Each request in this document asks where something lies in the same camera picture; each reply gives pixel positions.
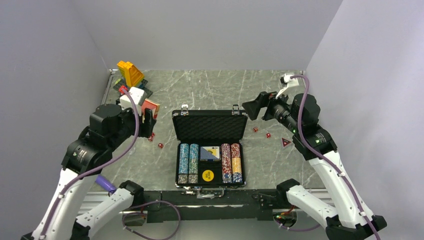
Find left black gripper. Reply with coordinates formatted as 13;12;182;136
108;98;157;150

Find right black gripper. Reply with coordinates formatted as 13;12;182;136
242;87;302;134

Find red playing card deck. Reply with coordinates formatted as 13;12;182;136
141;98;161;120

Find blue playing card deck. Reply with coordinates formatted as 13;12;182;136
199;146;221;162

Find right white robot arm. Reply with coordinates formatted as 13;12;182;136
242;91;388;240

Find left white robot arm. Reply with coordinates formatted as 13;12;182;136
22;104;156;240

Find red die left lower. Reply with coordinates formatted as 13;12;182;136
147;132;155;142

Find grey toy brick baseplate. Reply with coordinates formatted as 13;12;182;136
112;78;154;99

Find blue chip row far left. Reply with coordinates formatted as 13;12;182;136
177;143;190;184

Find red yellow chip row right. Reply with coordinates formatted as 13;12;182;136
230;143;243;183

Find yellow toy brick tower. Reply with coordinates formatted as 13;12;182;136
117;60;145;88

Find black poker chip case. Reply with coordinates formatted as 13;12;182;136
171;105;248;189

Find purple cylinder object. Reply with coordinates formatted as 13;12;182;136
95;175;117;194

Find yellow big blind button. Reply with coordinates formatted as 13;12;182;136
201;169;215;182

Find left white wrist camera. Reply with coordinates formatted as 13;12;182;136
118;87;147;116

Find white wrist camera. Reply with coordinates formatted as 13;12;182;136
118;87;147;116
275;72;300;99

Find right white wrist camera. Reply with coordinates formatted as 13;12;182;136
275;72;300;99

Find purple loop cable front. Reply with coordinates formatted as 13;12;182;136
121;200;182;240

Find black front mounting rail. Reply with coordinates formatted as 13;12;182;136
144;189;291;223

